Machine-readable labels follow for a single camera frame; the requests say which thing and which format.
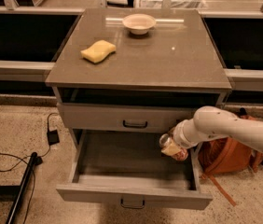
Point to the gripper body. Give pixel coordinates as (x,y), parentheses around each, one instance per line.
(178,136)

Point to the red coke can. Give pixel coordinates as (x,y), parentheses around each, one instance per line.
(172,146)

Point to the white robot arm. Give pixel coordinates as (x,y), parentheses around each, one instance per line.
(210,123)

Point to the open grey drawer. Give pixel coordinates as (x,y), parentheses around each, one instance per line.
(110,166)

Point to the grey drawer cabinet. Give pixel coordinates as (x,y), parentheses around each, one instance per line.
(174,65)

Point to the orange backpack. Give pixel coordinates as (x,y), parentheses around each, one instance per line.
(226,155)

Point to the black power adapter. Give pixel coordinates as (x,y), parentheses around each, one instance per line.
(53,137)

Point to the yellow sponge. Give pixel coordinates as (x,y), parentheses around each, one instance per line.
(98,51)

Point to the white bowl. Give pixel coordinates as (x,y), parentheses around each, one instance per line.
(139,24)

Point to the black stand leg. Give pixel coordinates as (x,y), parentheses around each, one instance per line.
(29,173)

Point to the black drawer handle upper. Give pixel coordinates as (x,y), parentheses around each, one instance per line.
(134,125)

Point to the black drawer handle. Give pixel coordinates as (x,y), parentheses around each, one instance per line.
(132,204)
(134,125)

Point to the black drawer handle lower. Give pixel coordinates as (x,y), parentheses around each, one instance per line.
(132,204)

